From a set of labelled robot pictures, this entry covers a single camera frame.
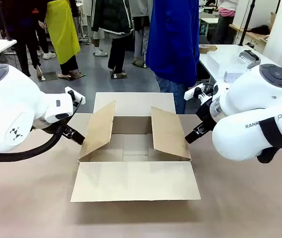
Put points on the black bag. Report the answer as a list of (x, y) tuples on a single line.
[(261, 29)]

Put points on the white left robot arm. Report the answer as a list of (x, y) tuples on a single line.
[(12, 106)]

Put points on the person in dark green jacket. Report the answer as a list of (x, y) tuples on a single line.
[(114, 22)]

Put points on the grey and black device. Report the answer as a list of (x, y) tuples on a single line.
[(249, 58)]

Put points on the black tripod pole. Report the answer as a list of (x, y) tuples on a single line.
[(246, 22)]

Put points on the black floor mat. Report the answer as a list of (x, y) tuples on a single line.
[(77, 76), (48, 76), (118, 75)]

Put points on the person in grey clothes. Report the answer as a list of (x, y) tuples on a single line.
[(140, 32)]

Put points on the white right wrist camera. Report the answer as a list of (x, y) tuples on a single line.
[(192, 93)]

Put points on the small white device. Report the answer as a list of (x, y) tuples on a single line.
[(235, 75)]

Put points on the black stand pole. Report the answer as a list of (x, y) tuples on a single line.
[(3, 22)]

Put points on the person in blue jacket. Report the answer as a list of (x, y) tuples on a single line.
[(173, 42)]

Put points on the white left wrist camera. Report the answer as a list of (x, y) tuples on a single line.
[(75, 94)]

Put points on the wooden desk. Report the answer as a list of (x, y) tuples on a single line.
[(252, 36)]

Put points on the person in black clothes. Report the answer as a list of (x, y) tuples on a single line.
[(24, 32)]

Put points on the person in white shoes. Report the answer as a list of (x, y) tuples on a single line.
[(97, 29)]

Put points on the person in yellow apron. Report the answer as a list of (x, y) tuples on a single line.
[(62, 34)]

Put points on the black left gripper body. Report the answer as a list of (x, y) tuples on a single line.
[(66, 131)]

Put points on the clear plastic box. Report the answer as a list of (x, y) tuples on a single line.
[(223, 60)]

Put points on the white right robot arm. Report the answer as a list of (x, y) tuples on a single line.
[(249, 111)]

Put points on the brown tape roll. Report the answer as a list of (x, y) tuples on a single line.
[(207, 49)]

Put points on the brown cardboard box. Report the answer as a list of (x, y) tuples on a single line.
[(133, 171)]

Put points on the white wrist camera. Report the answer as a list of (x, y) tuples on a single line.
[(75, 94), (192, 93)]

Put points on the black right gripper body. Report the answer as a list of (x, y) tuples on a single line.
[(207, 114)]

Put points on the person in pink top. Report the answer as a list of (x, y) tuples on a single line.
[(223, 22)]

